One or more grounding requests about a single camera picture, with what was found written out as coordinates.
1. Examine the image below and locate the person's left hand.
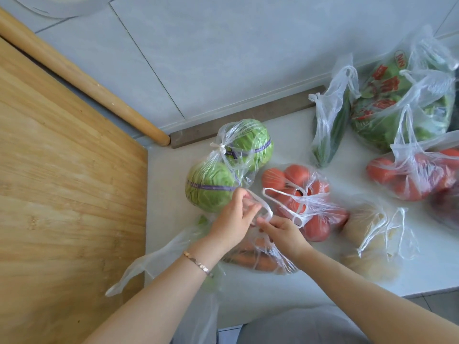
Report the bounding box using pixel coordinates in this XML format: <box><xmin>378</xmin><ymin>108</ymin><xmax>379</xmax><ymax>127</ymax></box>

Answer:
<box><xmin>207</xmin><ymin>188</ymin><xmax>263</xmax><ymax>250</ymax></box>

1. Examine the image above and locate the person's right hand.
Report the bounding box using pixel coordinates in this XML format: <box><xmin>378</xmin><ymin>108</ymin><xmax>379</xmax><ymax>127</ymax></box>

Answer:
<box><xmin>256</xmin><ymin>215</ymin><xmax>313</xmax><ymax>263</ymax></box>

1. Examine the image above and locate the clear plastic bag of carrots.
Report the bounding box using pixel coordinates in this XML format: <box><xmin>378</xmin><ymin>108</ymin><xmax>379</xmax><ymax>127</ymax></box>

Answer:
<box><xmin>220</xmin><ymin>190</ymin><xmax>300</xmax><ymax>276</ymax></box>

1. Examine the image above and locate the person's left forearm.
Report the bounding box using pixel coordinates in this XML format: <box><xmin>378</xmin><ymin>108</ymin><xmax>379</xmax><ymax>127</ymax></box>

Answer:
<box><xmin>83</xmin><ymin>234</ymin><xmax>234</xmax><ymax>344</ymax></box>

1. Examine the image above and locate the person's right forearm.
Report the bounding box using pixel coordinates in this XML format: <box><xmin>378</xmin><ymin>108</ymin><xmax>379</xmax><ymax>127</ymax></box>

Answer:
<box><xmin>298</xmin><ymin>245</ymin><xmax>459</xmax><ymax>344</ymax></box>

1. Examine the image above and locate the orange carrot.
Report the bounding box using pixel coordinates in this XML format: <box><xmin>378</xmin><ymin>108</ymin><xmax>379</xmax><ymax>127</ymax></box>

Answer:
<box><xmin>233</xmin><ymin>239</ymin><xmax>270</xmax><ymax>255</ymax></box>
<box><xmin>223</xmin><ymin>257</ymin><xmax>282</xmax><ymax>273</ymax></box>

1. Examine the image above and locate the clear plastic bag of tomatoes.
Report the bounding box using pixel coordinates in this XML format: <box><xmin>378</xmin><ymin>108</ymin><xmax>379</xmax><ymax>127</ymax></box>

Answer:
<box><xmin>260</xmin><ymin>163</ymin><xmax>350</xmax><ymax>244</ymax></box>
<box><xmin>366</xmin><ymin>105</ymin><xmax>459</xmax><ymax>203</ymax></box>

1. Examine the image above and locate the pile of red tomatoes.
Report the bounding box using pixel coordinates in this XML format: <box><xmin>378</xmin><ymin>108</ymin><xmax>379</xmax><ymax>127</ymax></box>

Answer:
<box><xmin>366</xmin><ymin>148</ymin><xmax>459</xmax><ymax>202</ymax></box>
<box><xmin>262</xmin><ymin>165</ymin><xmax>349</xmax><ymax>242</ymax></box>

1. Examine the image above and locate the green cabbage with purple band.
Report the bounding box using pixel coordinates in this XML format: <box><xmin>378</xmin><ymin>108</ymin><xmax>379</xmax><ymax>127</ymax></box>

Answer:
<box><xmin>185</xmin><ymin>162</ymin><xmax>240</xmax><ymax>213</ymax></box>
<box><xmin>226</xmin><ymin>119</ymin><xmax>274</xmax><ymax>173</ymax></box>

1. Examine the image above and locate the clear plastic bag of cabbages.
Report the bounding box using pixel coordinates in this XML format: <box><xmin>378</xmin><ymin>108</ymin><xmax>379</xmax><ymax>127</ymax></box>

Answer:
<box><xmin>185</xmin><ymin>119</ymin><xmax>275</xmax><ymax>214</ymax></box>

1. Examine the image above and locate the crumpled clear plastic bag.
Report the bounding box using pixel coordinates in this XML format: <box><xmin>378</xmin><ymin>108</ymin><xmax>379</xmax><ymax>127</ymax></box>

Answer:
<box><xmin>105</xmin><ymin>215</ymin><xmax>224</xmax><ymax>344</ymax></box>

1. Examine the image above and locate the person's grey clothing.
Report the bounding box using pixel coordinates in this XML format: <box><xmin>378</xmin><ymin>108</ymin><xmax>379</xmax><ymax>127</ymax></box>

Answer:
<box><xmin>238</xmin><ymin>306</ymin><xmax>363</xmax><ymax>344</ymax></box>

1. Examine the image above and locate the clear plastic bag of potatoes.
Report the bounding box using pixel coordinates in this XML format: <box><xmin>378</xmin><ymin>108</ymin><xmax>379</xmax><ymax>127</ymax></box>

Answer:
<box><xmin>340</xmin><ymin>197</ymin><xmax>421</xmax><ymax>283</ymax></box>

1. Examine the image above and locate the pile of pale potatoes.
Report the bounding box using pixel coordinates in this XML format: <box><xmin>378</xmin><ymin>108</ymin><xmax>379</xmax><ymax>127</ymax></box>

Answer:
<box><xmin>341</xmin><ymin>208</ymin><xmax>406</xmax><ymax>283</ymax></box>

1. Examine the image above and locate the dark green cucumber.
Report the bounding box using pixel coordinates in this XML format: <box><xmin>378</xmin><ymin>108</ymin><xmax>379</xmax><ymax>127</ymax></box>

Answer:
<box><xmin>315</xmin><ymin>89</ymin><xmax>353</xmax><ymax>167</ymax></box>

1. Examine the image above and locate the clear plastic bag with cucumber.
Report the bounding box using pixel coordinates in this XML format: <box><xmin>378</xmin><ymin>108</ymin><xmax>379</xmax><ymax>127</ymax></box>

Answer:
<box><xmin>308</xmin><ymin>54</ymin><xmax>361</xmax><ymax>169</ymax></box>

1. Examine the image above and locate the red printed bag of lettuce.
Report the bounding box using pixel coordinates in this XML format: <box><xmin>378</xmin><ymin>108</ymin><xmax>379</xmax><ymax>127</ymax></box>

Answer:
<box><xmin>350</xmin><ymin>25</ymin><xmax>459</xmax><ymax>151</ymax></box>

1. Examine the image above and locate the large wooden cutting board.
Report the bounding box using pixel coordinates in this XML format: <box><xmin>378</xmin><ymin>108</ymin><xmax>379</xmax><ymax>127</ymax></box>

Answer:
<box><xmin>0</xmin><ymin>36</ymin><xmax>148</xmax><ymax>344</ymax></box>

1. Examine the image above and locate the wooden rolling pin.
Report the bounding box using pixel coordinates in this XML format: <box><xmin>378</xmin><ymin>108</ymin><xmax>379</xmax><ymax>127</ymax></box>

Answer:
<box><xmin>0</xmin><ymin>8</ymin><xmax>171</xmax><ymax>147</ymax></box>

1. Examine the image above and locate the white round dish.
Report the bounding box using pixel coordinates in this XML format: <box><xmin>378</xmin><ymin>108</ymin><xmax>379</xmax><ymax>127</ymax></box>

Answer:
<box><xmin>20</xmin><ymin>0</ymin><xmax>123</xmax><ymax>19</ymax></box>

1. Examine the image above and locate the rose gold bracelet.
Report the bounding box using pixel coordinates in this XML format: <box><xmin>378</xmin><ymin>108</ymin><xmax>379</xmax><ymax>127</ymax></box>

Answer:
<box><xmin>183</xmin><ymin>251</ymin><xmax>214</xmax><ymax>278</ymax></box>

